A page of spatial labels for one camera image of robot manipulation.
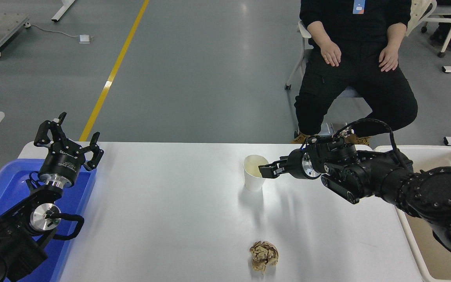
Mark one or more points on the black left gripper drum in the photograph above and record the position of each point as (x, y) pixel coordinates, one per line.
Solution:
(61, 162)

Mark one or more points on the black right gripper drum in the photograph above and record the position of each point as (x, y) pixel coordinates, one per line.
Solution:
(296, 164)

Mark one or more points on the white paper cup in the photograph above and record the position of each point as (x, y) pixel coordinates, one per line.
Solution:
(253, 181)

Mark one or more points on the tan paper ball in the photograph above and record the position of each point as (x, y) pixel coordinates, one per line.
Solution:
(264, 255)

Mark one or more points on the person's left forearm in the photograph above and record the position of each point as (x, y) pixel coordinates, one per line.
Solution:
(395, 34)

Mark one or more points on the person's right forearm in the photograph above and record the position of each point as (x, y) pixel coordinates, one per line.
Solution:
(318, 32)

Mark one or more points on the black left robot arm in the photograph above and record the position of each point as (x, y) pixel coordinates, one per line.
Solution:
(12, 237)

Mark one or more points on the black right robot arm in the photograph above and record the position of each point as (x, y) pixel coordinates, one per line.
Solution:
(425, 188)

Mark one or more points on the person's right hand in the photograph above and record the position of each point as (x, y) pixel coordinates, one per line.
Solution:
(331, 53)

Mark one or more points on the person's left hand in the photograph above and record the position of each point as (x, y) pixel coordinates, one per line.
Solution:
(389, 58)

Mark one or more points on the blue plastic tray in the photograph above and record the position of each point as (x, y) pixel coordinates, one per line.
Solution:
(10, 184)

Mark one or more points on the grey wheeled platform cart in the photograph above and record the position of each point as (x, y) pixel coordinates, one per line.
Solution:
(3, 26)

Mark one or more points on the white table leg foot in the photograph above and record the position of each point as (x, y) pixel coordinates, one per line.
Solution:
(63, 9)

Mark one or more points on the white wheeled chair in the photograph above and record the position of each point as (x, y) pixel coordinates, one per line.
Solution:
(303, 29)

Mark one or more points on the large pale plastic bin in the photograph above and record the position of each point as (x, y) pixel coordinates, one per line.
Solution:
(444, 156)

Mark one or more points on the cream fabric garment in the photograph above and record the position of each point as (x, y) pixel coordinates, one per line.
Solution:
(419, 15)

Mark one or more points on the white frame chair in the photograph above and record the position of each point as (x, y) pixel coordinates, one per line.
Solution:
(444, 10)

